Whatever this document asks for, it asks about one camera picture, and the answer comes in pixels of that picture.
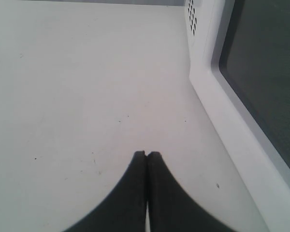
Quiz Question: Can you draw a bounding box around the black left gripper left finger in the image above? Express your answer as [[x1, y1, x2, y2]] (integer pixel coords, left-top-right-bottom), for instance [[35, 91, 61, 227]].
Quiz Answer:
[[66, 151, 147, 232]]

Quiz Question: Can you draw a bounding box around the white microwave door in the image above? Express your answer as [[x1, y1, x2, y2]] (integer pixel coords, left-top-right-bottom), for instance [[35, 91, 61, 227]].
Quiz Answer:
[[189, 0, 290, 232]]

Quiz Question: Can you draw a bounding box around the white Midea microwave body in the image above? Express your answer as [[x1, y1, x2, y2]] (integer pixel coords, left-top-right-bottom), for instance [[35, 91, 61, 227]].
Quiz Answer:
[[184, 0, 216, 67]]

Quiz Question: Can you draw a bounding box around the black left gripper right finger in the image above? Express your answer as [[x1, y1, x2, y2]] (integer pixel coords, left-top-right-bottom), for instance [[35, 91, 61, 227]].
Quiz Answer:
[[147, 152, 233, 232]]

